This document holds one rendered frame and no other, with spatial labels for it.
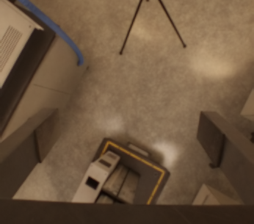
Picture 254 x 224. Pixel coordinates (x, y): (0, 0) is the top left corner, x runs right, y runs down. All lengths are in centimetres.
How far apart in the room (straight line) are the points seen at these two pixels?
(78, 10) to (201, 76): 138
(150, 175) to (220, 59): 116
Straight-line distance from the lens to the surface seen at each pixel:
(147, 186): 147
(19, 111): 128
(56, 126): 16
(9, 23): 106
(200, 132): 17
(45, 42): 118
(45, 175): 203
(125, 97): 169
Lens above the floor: 166
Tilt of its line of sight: 80 degrees down
